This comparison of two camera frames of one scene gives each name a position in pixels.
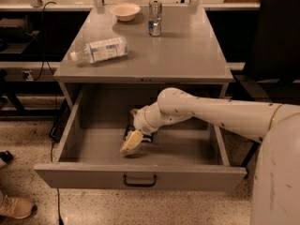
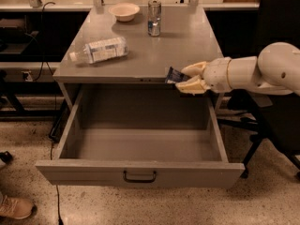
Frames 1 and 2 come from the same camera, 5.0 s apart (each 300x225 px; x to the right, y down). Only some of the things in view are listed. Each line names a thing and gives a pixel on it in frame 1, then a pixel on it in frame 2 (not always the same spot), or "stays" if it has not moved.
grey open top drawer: x=187 y=156 stays
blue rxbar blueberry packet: x=146 y=137 → x=175 y=77
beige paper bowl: x=125 y=11 stays
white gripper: x=139 y=121 → x=217 y=74
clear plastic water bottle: x=102 y=50 stays
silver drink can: x=155 y=18 stays
